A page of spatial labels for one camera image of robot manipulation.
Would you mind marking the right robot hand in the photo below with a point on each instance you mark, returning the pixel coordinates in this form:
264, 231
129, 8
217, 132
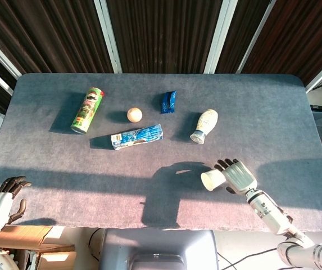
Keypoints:
238, 175

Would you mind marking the white paper cup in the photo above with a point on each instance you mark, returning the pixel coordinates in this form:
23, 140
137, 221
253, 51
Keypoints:
213, 179

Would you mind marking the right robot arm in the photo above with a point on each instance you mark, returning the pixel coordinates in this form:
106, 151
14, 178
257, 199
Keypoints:
284, 225

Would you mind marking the brown cardboard box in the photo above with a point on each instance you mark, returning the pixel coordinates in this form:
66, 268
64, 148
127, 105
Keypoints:
41, 247

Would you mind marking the white sauce bottle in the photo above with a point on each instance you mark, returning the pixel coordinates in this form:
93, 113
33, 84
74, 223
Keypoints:
205, 122

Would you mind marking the blue-grey table cloth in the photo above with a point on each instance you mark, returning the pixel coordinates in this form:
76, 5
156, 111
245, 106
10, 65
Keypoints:
160, 152

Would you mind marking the small blue snack packet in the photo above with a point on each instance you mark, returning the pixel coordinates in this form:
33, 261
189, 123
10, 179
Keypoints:
168, 101

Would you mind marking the blue cookie package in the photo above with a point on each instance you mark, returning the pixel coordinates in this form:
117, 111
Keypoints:
137, 137

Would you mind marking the grey robot body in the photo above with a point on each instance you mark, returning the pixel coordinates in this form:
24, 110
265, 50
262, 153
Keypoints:
158, 250

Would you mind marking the beige ball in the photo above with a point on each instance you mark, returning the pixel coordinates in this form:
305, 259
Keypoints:
134, 114

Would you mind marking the green chips can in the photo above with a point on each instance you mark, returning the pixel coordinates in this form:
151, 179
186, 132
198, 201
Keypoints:
88, 109

